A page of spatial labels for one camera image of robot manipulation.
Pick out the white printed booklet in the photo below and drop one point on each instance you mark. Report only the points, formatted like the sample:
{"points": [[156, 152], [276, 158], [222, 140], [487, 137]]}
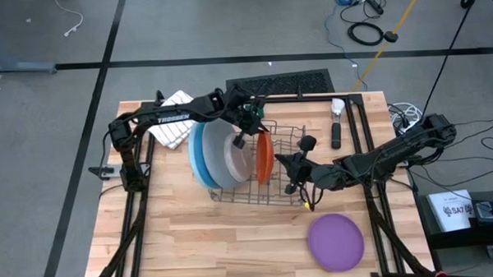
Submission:
{"points": [[450, 211]]}

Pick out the small purple plate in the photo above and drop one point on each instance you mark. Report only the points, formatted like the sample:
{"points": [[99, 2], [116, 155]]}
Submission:
{"points": [[335, 242]]}

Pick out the green yellow sponge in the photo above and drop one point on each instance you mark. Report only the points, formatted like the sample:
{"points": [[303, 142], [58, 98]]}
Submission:
{"points": [[257, 111]]}

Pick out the black perforated mat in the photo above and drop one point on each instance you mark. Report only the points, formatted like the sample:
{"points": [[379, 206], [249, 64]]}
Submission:
{"points": [[294, 82]]}

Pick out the black power adapter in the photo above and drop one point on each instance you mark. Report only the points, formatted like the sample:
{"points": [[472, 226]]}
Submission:
{"points": [[391, 36]]}

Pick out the thin black pole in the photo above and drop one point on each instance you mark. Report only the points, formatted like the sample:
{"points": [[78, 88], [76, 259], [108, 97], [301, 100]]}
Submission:
{"points": [[453, 45]]}

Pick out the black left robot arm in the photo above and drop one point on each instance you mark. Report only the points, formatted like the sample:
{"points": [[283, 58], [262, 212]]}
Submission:
{"points": [[176, 116]]}

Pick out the black power strip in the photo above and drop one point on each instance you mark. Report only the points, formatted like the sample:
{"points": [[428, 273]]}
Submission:
{"points": [[375, 5]]}

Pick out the small pale grey plate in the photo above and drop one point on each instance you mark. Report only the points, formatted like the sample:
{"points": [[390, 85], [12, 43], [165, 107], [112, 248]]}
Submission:
{"points": [[241, 163]]}

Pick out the grey metal beam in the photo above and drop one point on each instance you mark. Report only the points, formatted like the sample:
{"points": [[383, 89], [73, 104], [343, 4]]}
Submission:
{"points": [[18, 67]]}

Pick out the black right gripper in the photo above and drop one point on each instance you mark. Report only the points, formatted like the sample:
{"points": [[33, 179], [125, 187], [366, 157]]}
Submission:
{"points": [[303, 169]]}

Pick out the black equipment box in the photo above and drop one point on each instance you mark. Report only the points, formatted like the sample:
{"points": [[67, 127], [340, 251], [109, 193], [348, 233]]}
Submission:
{"points": [[459, 238]]}

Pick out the black metal table frame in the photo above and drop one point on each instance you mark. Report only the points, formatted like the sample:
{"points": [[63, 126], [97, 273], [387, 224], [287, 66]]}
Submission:
{"points": [[311, 98]]}

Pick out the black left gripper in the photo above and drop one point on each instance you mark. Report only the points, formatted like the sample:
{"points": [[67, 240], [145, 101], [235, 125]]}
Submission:
{"points": [[239, 112]]}

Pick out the dark flat device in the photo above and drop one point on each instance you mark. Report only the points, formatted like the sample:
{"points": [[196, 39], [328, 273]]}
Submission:
{"points": [[487, 211]]}

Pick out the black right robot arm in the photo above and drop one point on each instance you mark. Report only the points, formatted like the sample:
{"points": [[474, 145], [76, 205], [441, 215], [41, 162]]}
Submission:
{"points": [[395, 154]]}

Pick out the white striped dish towel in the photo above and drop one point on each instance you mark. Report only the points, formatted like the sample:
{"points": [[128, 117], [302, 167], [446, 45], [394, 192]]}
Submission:
{"points": [[174, 137]]}

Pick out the small orange plate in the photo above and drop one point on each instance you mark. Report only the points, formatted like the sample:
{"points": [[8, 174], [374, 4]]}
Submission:
{"points": [[264, 162]]}

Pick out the large dark blue plate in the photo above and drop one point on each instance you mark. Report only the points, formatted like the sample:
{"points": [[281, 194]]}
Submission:
{"points": [[202, 164]]}

